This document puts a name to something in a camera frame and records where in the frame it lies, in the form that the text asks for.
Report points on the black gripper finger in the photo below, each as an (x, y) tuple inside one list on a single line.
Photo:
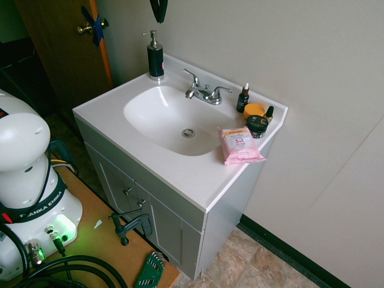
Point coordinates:
[(163, 7), (154, 7)]

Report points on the black sanitizer pump bottle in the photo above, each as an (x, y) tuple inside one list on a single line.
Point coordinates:
[(155, 61)]

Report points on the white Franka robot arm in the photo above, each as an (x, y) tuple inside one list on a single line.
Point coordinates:
[(21, 156)]

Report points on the blue tape on door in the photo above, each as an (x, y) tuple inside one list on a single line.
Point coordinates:
[(97, 30)]

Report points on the brass door knob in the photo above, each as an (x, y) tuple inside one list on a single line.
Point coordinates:
[(84, 29)]

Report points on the brown wooden door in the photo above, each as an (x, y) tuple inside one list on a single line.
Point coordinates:
[(60, 60)]

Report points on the dark dropper bottle white cap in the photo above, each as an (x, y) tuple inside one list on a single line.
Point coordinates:
[(242, 100)]

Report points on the chrome sink drain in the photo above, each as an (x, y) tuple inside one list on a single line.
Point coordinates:
[(188, 133)]

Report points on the orange round jar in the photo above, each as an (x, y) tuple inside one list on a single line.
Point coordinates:
[(253, 108)]

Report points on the black round jar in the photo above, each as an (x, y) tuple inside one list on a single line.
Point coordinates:
[(256, 124)]

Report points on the small gold bottle black cap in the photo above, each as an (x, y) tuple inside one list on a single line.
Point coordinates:
[(269, 115)]

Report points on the pink wipes pack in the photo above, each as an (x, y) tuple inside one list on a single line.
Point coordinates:
[(240, 147)]

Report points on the white sink vanity top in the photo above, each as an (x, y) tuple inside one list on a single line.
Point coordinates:
[(180, 174)]

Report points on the blue table clamp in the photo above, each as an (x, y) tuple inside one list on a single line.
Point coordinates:
[(64, 151)]

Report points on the metal cabinet knob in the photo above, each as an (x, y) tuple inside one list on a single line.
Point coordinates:
[(127, 191), (141, 203)]

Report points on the white paper scrap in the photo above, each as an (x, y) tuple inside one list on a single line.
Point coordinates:
[(98, 224)]

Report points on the dark green C-clamp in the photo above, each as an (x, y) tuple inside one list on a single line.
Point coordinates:
[(121, 229)]

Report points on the green hex key set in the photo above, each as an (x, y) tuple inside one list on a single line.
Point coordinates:
[(148, 270)]

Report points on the black baseboard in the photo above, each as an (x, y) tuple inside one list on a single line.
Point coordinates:
[(285, 249)]

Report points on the silver round connector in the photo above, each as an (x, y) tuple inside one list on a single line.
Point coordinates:
[(34, 252)]

